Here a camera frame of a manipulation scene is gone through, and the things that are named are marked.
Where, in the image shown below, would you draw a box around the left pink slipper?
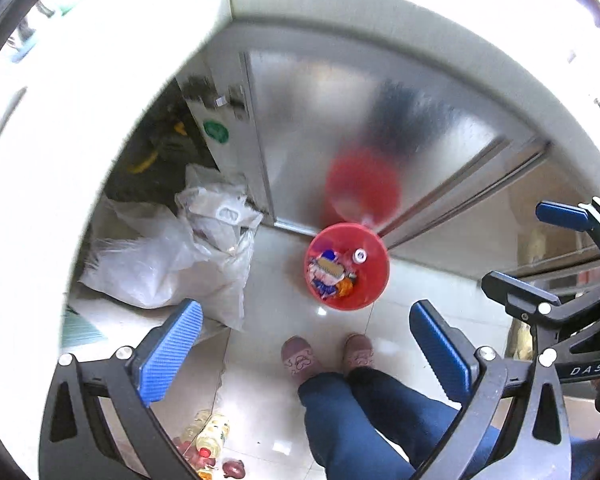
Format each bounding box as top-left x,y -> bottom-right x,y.
280,336 -> 324,386

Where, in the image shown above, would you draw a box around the red trash bucket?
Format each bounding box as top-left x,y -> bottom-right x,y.
303,222 -> 390,312

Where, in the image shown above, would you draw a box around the right pink slipper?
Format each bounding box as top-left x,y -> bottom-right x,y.
342,334 -> 375,376

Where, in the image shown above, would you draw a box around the orange plastic jar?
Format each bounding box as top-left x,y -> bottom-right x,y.
335,278 -> 354,298

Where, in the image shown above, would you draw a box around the person blue trouser legs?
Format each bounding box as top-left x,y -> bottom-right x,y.
296,366 -> 600,480

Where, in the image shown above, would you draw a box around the white plastic sack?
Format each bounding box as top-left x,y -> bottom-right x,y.
80,164 -> 263,330

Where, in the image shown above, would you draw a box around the clear plastic bottle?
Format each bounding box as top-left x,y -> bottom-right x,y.
352,248 -> 367,264

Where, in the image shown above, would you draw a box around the pink slipper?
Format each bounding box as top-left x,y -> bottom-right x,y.
342,334 -> 375,376
280,336 -> 324,386

